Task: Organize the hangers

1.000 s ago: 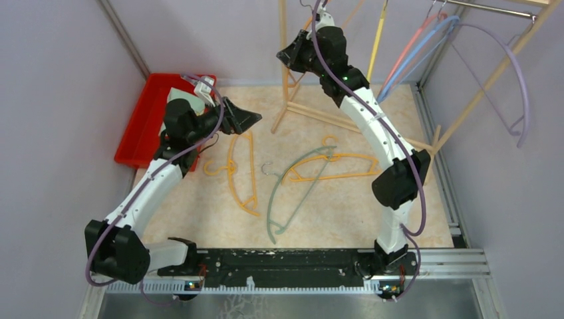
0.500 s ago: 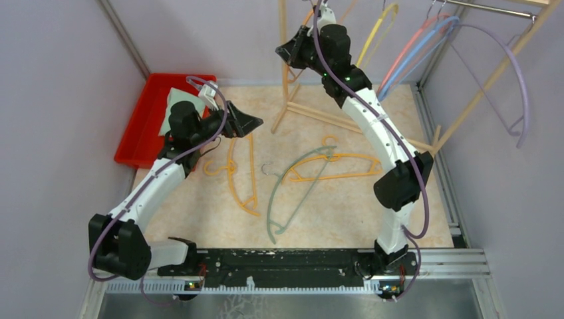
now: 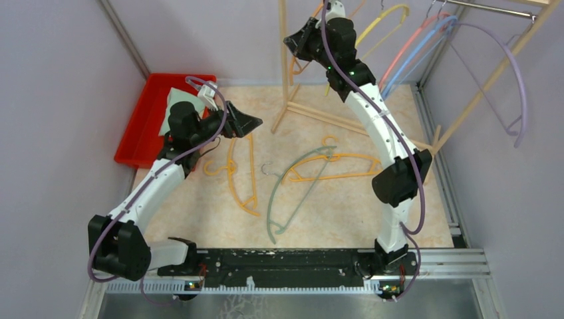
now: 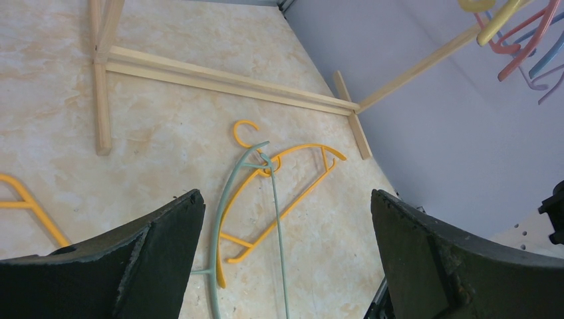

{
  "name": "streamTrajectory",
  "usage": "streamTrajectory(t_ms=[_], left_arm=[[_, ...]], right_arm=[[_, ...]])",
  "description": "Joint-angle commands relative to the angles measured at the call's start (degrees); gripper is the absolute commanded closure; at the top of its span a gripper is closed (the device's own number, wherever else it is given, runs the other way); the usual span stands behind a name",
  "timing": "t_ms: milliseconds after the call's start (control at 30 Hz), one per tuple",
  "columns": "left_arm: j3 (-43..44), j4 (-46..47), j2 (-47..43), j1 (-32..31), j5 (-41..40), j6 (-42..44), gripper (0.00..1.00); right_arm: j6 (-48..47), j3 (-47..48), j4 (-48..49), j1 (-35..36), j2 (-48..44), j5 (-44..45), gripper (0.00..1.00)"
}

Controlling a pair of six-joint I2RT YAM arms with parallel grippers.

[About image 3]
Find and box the light yellow hanger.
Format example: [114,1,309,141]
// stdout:
[325,0,410,97]

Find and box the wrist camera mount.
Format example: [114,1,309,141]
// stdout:
[325,0,346,21]
[198,82,219,111]

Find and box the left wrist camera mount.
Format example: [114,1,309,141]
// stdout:
[198,82,219,111]

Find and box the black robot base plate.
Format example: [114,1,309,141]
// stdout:
[157,249,417,288]

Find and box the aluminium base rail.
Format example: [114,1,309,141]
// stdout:
[103,249,490,298]

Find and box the yellow-orange plastic hook hanger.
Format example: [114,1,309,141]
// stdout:
[203,134,261,217]

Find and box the purple hanger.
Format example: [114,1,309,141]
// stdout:
[439,21,529,149]

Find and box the purple cable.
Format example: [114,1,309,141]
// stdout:
[320,0,426,301]
[86,75,229,307]

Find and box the green hanger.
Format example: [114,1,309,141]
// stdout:
[266,145,337,245]

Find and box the pink hanger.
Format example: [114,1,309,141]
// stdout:
[379,10,451,93]

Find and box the light green cartoon cloth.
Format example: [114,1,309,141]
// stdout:
[158,88,205,136]

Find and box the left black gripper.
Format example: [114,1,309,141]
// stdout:
[190,100,262,146]

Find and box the blue hanger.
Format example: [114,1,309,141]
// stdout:
[381,2,458,98]

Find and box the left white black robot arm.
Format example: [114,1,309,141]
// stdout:
[88,101,263,282]

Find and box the metal rack rod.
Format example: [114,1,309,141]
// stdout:
[442,0,538,21]

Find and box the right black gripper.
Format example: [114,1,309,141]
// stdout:
[284,17,335,70]

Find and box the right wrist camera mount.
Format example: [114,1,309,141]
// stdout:
[325,0,346,21]

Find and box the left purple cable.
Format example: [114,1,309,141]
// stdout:
[86,75,229,307]

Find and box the orange plastic hanger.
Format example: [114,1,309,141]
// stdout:
[282,135,382,183]

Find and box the wooden hanger rack frame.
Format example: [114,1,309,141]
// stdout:
[282,1,560,159]

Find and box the red plastic bin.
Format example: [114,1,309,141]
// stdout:
[114,73,197,169]

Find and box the peach orange hanger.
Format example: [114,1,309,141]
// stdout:
[288,0,366,86]

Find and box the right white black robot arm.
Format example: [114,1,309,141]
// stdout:
[283,17,432,274]

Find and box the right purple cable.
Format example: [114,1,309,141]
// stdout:
[320,0,426,301]

